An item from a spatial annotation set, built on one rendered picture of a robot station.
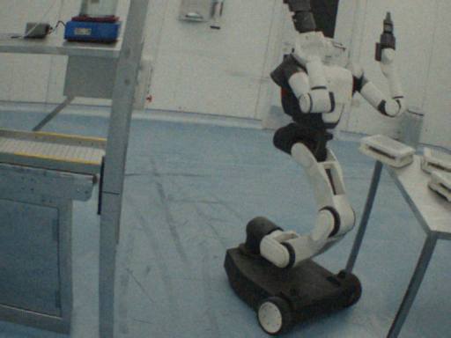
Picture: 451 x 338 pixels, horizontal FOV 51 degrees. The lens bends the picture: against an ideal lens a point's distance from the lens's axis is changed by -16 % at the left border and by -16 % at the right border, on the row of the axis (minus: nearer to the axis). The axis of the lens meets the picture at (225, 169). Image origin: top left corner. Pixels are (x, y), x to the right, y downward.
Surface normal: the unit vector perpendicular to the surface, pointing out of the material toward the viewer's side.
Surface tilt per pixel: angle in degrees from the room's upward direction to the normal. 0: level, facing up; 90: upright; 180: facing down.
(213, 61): 90
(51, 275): 90
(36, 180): 90
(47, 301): 90
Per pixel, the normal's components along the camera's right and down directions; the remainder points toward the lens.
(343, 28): 0.24, 0.35
